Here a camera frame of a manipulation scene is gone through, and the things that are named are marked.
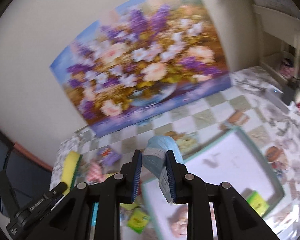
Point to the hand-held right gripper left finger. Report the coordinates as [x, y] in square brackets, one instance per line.
[137, 175]

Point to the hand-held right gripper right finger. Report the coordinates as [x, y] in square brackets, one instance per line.
[170, 177]

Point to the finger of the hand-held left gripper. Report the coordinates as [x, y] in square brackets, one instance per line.
[57, 189]

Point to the yellow sponge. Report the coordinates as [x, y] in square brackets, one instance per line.
[71, 167]

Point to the blue face mask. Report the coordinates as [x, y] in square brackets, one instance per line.
[155, 155]

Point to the white tray with green rim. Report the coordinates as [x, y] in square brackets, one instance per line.
[227, 160]

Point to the purple cartoon packet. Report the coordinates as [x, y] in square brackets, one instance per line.
[107, 155]

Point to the dark furniture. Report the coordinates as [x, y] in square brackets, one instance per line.
[15, 170]

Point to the flower painting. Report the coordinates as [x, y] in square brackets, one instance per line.
[140, 62]

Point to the white box device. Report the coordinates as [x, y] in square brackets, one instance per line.
[275, 96]

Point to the black power adapter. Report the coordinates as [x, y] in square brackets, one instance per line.
[288, 92]

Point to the pink patterned cup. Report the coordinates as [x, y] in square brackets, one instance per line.
[287, 65]

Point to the white wooden chair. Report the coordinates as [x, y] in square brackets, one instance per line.
[277, 15]

